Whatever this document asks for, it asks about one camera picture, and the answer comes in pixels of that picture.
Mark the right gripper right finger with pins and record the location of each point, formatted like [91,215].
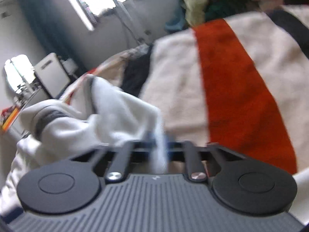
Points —
[184,158]

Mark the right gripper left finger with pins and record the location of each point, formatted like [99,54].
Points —
[125,158]

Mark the white sweatpants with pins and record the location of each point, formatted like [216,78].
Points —
[98,113]

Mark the striped bed blanket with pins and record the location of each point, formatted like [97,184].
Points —
[241,82]

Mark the white black chair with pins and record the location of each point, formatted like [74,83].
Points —
[55,74]

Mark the garment steamer stand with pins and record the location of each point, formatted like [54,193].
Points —
[133,21]

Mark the white dressing table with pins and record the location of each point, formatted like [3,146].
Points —
[17,130]

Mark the orange box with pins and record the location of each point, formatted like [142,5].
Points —
[8,121]

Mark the right teal curtain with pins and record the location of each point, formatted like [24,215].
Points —
[178,22]

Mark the teal curtain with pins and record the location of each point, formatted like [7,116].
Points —
[45,22]
[178,22]

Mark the vanity mirror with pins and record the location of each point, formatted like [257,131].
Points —
[19,74]

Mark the green garment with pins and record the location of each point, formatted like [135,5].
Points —
[224,8]

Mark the left teal curtain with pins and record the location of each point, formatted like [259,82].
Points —
[45,22]

